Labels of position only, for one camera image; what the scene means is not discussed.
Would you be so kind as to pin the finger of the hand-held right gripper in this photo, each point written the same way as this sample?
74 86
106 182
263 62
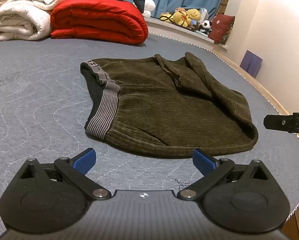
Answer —
282 122

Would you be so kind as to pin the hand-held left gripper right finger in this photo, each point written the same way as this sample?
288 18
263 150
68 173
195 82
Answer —
204 161

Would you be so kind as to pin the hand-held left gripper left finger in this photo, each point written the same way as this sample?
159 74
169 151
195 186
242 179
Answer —
85 160

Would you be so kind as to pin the grey quilted mattress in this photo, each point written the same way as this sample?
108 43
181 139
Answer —
39 105

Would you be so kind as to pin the dark red cushion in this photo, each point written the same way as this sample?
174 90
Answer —
223 28

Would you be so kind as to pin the panda plush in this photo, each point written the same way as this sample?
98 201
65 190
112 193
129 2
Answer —
206 25

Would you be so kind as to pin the white fan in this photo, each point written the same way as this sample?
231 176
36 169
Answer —
204 13

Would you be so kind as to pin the white window sill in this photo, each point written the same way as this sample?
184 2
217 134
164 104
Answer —
164 26

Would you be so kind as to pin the red folded quilt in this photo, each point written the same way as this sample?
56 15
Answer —
99 20

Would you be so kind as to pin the large yellow plush toy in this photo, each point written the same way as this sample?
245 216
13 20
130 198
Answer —
192 13

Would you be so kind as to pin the small yellow plush toy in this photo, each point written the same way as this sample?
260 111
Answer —
179 17

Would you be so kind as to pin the white folded blanket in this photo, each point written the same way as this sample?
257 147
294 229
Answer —
22 12

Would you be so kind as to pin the white seal plush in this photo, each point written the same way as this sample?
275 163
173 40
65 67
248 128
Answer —
149 5

